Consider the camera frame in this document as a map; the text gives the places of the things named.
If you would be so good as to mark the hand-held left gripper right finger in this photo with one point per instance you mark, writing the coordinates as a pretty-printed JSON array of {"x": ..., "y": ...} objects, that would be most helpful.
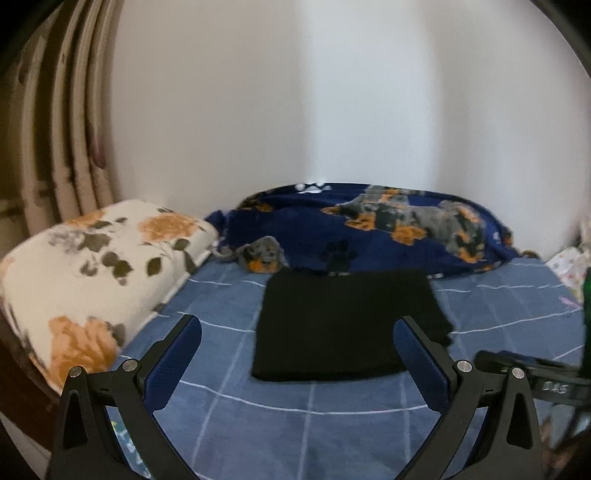
[{"x": 420, "y": 360}]

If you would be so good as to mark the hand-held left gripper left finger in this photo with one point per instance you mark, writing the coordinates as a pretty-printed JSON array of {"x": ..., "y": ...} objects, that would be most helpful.
[{"x": 175, "y": 360}]

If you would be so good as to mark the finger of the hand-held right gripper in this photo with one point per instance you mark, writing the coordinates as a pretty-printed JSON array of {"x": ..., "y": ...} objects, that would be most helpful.
[{"x": 496, "y": 360}]

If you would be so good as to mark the black pants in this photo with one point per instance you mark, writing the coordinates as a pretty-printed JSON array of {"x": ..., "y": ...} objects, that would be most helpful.
[{"x": 341, "y": 323}]

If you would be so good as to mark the dark green object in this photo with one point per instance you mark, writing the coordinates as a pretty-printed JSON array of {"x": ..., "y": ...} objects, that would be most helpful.
[{"x": 587, "y": 300}]

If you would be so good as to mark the white polka dot cloth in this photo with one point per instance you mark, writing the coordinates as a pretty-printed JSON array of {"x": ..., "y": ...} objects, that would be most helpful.
[{"x": 568, "y": 267}]

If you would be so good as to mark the white floral pillow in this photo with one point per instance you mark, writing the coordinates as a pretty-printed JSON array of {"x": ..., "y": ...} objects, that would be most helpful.
[{"x": 92, "y": 277}]

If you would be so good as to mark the blue checked bed sheet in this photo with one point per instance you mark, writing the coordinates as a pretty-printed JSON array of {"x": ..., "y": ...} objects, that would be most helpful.
[{"x": 277, "y": 424}]

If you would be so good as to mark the navy dog print blanket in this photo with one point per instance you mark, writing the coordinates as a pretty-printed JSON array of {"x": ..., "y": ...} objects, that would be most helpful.
[{"x": 300, "y": 226}]

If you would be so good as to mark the beige patterned curtain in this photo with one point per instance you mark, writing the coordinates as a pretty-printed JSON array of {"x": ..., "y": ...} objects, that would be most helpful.
[{"x": 55, "y": 138}]

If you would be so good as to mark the brown wooden bed frame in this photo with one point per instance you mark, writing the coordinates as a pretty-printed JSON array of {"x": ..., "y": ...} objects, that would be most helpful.
[{"x": 18, "y": 383}]

